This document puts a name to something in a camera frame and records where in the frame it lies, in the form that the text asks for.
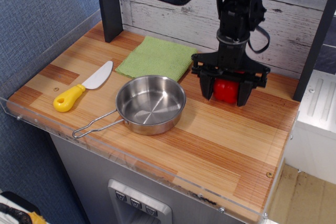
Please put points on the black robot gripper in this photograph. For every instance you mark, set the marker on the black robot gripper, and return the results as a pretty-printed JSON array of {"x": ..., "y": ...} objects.
[{"x": 230, "y": 60}]

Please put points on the red toy bell pepper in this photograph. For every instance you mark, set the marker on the red toy bell pepper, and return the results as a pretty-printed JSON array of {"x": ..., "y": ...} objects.
[{"x": 226, "y": 87}]

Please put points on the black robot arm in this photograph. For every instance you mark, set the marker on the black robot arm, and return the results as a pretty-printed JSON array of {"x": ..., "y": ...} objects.
[{"x": 238, "y": 18}]

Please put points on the yellow object bottom left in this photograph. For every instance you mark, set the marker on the yellow object bottom left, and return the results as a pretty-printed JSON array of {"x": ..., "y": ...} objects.
[{"x": 36, "y": 218}]

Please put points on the green folded cloth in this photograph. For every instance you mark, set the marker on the green folded cloth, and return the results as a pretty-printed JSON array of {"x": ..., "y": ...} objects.
[{"x": 157, "y": 57}]

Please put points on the white ribbed appliance at right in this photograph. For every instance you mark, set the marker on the white ribbed appliance at right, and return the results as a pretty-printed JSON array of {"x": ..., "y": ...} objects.
[{"x": 311, "y": 147}]

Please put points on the grey cabinet with dispenser panel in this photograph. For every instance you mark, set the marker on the grey cabinet with dispenser panel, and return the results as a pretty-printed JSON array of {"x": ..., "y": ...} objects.
[{"x": 111, "y": 192}]

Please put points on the stainless steel pot with handle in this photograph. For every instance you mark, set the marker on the stainless steel pot with handle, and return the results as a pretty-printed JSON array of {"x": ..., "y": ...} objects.
[{"x": 148, "y": 105}]

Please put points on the dark right vertical post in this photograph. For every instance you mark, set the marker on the dark right vertical post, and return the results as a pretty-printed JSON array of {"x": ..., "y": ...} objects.
[{"x": 312, "y": 57}]

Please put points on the dark vertical post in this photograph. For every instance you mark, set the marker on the dark vertical post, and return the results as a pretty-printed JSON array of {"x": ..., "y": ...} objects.
[
  {"x": 312, "y": 57},
  {"x": 111, "y": 19}
]

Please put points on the clear acrylic guard rail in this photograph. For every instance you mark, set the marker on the clear acrylic guard rail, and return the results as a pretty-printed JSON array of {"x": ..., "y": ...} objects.
[{"x": 31, "y": 159}]

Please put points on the yellow-handled toy knife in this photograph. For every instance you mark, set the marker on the yellow-handled toy knife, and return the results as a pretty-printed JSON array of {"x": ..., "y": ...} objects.
[{"x": 65, "y": 101}]

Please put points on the dark left vertical post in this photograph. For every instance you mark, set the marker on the dark left vertical post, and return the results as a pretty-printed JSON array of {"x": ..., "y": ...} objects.
[{"x": 111, "y": 19}]

